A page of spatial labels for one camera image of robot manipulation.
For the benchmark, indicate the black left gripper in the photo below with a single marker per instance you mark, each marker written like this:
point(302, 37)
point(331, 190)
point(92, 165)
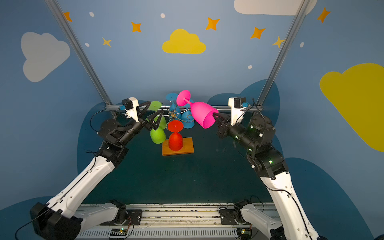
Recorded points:
point(144, 120)

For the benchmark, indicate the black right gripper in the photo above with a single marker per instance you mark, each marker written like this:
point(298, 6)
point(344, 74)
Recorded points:
point(223, 128)

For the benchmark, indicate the pink wine glass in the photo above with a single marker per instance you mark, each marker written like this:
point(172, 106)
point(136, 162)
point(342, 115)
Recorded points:
point(203, 113)

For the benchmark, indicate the red wine glass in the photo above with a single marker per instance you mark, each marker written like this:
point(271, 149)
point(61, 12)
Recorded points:
point(175, 139)

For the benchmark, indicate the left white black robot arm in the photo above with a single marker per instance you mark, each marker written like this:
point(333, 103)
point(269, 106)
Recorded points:
point(105, 160)

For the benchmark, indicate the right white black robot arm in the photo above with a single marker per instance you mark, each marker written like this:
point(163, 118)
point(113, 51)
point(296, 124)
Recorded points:
point(273, 171)

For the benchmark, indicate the back green wine glass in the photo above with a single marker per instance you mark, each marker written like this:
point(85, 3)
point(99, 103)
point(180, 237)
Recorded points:
point(155, 106)

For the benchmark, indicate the green wine glass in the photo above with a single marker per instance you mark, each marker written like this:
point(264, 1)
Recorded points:
point(158, 136)
point(155, 106)

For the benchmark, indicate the left blue wine glass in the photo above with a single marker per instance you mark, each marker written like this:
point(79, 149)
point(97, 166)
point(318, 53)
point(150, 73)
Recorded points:
point(174, 108)

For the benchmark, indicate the blue wine glass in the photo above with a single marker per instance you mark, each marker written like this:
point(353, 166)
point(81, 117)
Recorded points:
point(174, 108)
point(187, 117)

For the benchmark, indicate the front green wine glass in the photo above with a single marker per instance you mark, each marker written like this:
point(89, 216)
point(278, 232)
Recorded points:
point(158, 136)

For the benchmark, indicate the right blue wine glass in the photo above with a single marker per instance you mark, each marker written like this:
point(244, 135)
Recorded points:
point(187, 117)

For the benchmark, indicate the orange wooden rack base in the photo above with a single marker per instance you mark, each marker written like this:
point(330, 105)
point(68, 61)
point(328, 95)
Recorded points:
point(188, 148)

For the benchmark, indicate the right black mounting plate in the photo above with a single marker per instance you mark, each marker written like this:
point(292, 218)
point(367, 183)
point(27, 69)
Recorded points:
point(232, 216)

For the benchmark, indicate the black mounting plate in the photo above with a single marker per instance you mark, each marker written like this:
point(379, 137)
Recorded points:
point(133, 216)
point(232, 216)

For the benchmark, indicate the aluminium front base rails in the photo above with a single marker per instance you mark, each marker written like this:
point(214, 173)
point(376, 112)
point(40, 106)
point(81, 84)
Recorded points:
point(180, 219)

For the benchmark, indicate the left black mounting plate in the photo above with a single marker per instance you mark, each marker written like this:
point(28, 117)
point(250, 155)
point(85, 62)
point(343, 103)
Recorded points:
point(133, 216)

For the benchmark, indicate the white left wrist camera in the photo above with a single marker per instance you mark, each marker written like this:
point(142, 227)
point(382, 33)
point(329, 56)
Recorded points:
point(131, 105)

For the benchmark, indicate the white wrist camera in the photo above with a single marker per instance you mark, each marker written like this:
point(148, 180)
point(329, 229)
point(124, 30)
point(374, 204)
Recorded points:
point(131, 105)
point(238, 107)

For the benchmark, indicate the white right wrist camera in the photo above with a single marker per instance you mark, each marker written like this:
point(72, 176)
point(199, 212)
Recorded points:
point(238, 107)

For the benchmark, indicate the gold wire glass rack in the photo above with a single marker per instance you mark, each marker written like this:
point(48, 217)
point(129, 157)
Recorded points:
point(172, 117)

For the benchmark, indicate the horizontal aluminium back rail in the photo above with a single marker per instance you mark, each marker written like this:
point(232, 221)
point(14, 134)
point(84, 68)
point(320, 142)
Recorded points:
point(114, 107)

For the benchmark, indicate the right aluminium corner post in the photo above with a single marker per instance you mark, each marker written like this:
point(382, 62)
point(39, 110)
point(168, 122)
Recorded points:
point(284, 49)

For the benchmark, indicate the aluminium corner post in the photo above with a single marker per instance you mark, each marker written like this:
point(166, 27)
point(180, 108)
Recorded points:
point(284, 49)
point(64, 24)

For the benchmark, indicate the left aluminium corner post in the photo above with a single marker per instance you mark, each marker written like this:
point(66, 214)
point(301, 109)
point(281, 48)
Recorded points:
point(64, 24)

